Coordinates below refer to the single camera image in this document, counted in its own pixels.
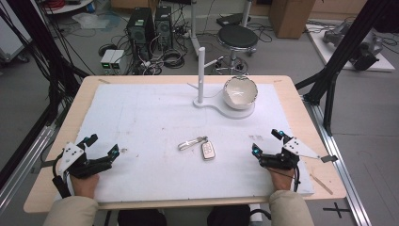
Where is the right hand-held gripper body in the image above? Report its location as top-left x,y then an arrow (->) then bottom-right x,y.
259,137 -> 321,170

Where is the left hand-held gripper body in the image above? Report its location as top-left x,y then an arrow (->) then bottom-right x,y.
57,141 -> 113,180

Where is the car key with silver strap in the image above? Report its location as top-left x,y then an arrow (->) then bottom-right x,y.
177,135 -> 217,161

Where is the white eggshell bowl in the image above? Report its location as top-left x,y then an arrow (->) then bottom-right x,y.
222,74 -> 259,111

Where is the person's left hand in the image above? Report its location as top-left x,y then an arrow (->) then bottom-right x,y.
69,173 -> 100,200

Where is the person's right hand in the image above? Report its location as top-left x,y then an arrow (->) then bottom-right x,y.
268,169 -> 296,192

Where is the thin wooden stick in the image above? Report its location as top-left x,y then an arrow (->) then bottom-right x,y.
310,173 -> 334,196

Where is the white foam mat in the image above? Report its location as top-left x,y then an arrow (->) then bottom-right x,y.
55,82 -> 315,203

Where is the wooden table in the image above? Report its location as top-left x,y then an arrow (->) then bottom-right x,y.
23,74 -> 348,215

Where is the person's right leg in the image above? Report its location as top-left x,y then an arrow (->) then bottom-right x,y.
206,204 -> 252,226

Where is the person's leg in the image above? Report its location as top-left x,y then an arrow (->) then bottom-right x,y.
117,208 -> 168,226
206,204 -> 252,226

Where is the person's left leg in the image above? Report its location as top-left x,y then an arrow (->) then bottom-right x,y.
117,208 -> 168,226

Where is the white power supply box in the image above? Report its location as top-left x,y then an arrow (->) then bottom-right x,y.
109,49 -> 127,75
100,49 -> 116,75

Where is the white floor board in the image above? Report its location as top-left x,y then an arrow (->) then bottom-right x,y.
305,23 -> 396,73

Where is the white branched stand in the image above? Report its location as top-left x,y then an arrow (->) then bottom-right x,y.
186,46 -> 256,121

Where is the black round stool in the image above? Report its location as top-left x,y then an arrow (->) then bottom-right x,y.
215,24 -> 260,75

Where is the brown wooden cabinet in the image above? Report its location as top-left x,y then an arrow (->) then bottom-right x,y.
268,0 -> 316,40

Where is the grey robot device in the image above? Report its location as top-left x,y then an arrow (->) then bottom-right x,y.
322,21 -> 384,72

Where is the clear plastic bag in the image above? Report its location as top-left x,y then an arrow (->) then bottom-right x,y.
72,11 -> 122,31

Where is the large black computer tower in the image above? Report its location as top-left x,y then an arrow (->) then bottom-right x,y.
126,7 -> 156,61

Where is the black flat case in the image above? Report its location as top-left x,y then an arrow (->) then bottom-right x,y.
215,12 -> 252,28

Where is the white table leg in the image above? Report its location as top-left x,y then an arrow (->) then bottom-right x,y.
189,0 -> 202,58
240,0 -> 254,28

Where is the small black computer tower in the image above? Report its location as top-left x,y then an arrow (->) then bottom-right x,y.
153,5 -> 174,52

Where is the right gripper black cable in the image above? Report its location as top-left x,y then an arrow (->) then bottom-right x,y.
292,165 -> 302,193

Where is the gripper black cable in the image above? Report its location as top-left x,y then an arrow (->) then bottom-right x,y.
51,153 -> 73,200
292,165 -> 302,193

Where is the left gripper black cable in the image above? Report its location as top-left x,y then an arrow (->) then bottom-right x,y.
51,153 -> 73,200

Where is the aluminium rail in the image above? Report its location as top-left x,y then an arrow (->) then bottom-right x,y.
0,124 -> 58,215
302,94 -> 374,226

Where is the black metal frame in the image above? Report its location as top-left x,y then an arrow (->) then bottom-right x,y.
0,0 -> 89,190
295,0 -> 399,137

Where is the coiled black cable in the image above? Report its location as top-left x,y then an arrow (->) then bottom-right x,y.
162,49 -> 186,70

